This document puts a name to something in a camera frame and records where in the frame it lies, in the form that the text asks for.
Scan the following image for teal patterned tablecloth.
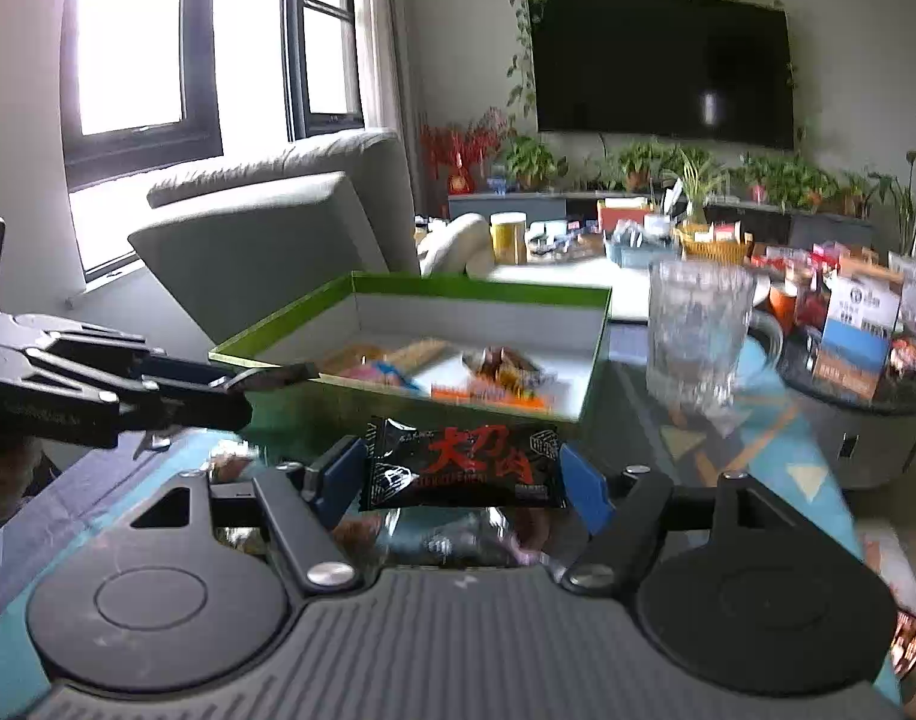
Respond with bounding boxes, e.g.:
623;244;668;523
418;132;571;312
0;360;916;720

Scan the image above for yellow wicker basket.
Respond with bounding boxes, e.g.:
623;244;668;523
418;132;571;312
675;223;753;263

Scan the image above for blue-grey storage basket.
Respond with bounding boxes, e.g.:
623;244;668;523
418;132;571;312
603;229;676;268

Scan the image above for wall-mounted black television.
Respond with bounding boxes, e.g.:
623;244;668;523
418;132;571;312
528;0;796;151

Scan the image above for pink and blue snack packet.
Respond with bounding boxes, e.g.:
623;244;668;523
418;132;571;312
344;360;423;392

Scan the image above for orange cup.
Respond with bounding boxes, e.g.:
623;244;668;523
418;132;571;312
768;285;804;325

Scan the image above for grey armchair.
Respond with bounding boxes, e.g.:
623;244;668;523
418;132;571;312
128;130;421;346

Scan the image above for large black-framed window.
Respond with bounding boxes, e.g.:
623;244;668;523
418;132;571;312
60;0;225;193

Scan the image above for spider plant in glass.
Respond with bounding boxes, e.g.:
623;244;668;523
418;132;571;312
663;150;730;226

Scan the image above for dark round side table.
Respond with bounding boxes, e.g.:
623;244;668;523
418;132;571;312
758;300;916;493

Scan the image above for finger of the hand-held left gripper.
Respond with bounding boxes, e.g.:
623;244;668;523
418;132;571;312
116;379;254;434
131;351;238;391

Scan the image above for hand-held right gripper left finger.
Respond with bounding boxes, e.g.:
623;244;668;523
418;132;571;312
128;435;367;595

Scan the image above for pile of snack packets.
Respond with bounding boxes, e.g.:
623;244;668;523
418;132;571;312
206;454;579;567

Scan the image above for small potted plant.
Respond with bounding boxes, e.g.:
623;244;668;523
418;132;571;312
836;172;879;218

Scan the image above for narrow black-framed window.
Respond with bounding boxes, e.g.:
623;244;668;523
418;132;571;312
281;0;367;142

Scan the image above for person's left hand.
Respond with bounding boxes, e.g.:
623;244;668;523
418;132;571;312
0;435;58;524

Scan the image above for green trailing vine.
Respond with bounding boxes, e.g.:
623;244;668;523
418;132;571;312
506;0;801;115

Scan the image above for red flower decoration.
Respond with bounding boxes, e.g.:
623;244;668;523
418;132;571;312
420;109;507;200

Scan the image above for orange snack packet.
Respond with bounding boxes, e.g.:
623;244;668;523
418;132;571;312
430;381;550;411

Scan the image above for green cardboard box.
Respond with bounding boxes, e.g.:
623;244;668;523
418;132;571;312
209;272;615;437

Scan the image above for black snack packet red print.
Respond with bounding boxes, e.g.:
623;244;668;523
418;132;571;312
359;416;567;511

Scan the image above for orange box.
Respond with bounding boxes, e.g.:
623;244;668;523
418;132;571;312
596;199;654;233

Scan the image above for cream cushion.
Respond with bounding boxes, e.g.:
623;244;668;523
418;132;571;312
420;214;495;277

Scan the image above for blue and brown carton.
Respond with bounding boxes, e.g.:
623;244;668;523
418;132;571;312
812;274;903;402

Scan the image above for smartphone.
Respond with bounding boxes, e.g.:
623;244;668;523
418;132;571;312
887;606;916;677

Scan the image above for brown glossy snack packet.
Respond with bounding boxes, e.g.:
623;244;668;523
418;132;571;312
462;345;546;391

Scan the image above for clear glass mug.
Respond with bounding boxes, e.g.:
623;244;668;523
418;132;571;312
645;259;786;410

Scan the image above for yellow canister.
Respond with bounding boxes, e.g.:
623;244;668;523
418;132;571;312
489;212;529;265

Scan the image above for white round table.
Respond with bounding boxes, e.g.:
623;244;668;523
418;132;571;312
488;240;774;295

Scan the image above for sheer white curtain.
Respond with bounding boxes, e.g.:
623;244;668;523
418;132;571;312
353;0;423;137

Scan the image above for tall broad-leaf plant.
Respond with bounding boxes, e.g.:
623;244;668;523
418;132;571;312
870;148;916;256

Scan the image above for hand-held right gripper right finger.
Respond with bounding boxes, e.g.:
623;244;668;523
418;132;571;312
558;442;804;593

